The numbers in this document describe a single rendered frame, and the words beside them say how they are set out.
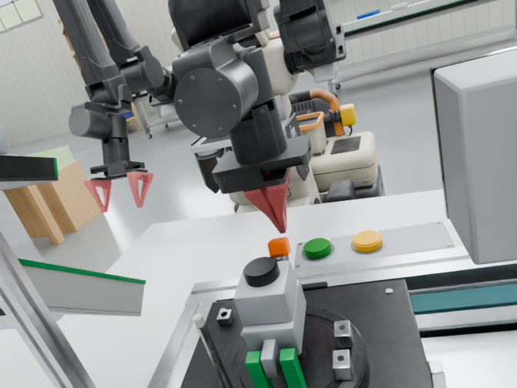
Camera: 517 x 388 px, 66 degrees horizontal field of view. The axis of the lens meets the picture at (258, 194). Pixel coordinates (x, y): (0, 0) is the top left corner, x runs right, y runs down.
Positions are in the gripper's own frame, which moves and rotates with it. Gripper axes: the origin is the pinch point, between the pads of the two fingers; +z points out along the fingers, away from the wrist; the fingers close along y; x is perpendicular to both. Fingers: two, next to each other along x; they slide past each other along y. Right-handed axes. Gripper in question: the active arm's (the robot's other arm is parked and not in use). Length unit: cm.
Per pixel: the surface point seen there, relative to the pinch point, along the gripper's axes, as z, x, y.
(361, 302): 8.6, -4.8, 7.5
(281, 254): -0.6, -7.1, 0.9
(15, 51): -110, 908, -772
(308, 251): 8.4, 6.6, 0.9
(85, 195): 84, 274, -249
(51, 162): -14.9, -6.6, -19.7
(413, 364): 8.5, -13.5, 11.4
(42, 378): 20.0, -1.9, -44.9
